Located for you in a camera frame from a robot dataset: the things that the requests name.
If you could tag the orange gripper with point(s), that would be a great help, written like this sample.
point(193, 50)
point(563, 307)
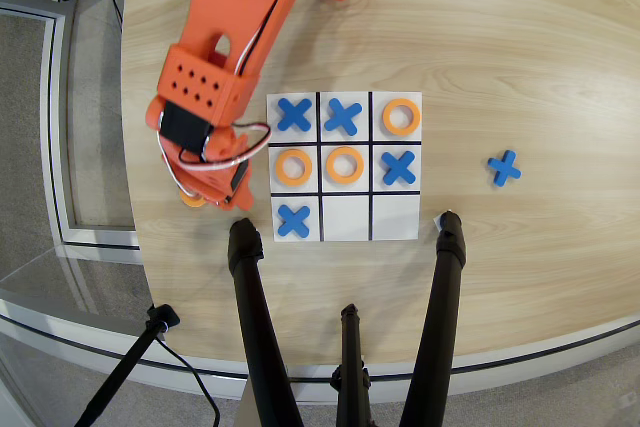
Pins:
point(235, 200)

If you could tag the blue foam cross piece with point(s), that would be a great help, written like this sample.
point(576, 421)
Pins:
point(294, 221)
point(294, 115)
point(504, 168)
point(398, 167)
point(343, 117)

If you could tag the thick black tripod leg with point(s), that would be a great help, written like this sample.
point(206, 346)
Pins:
point(440, 307)
point(255, 307)

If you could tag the white tic-tac-toe board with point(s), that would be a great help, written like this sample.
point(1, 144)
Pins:
point(345, 219)

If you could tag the white framed glass panel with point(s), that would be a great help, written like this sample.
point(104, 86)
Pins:
point(52, 122)

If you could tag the thin black tripod leg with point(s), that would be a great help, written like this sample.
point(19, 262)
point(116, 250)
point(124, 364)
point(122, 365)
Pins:
point(351, 362)

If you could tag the slim black stand pole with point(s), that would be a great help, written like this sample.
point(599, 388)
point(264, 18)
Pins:
point(125, 372)

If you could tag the small white paper tag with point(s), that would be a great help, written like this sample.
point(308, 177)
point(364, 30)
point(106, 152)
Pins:
point(436, 221)

